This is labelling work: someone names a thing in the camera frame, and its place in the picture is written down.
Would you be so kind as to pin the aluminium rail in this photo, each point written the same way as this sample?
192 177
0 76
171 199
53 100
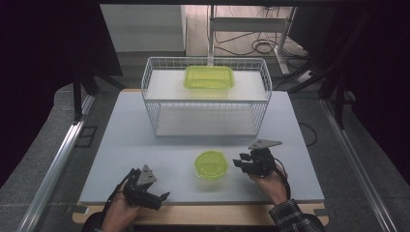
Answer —
354 161
54 167

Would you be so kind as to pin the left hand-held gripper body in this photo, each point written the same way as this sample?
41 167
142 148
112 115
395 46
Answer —
141 183

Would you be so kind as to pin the dark curtain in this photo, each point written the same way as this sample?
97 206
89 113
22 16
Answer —
383 80
38 64

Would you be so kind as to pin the white cabinet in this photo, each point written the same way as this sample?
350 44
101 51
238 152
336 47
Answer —
145 29

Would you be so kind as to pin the black floor bracket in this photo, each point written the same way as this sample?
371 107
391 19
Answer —
86 137

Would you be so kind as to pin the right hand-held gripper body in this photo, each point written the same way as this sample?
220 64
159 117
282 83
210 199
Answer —
262 161

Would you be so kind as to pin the person's right hand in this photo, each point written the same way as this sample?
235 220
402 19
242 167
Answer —
270 187

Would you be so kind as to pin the green round plastic bowl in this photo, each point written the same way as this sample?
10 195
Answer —
211 164

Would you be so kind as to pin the white desk frame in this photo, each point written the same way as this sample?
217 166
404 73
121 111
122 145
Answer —
248 24

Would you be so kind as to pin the black stand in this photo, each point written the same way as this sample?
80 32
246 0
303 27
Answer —
338 90
77 96

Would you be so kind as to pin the green rectangular plastic container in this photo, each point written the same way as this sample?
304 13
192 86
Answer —
209 77

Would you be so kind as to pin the person's left hand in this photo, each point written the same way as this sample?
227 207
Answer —
119 212

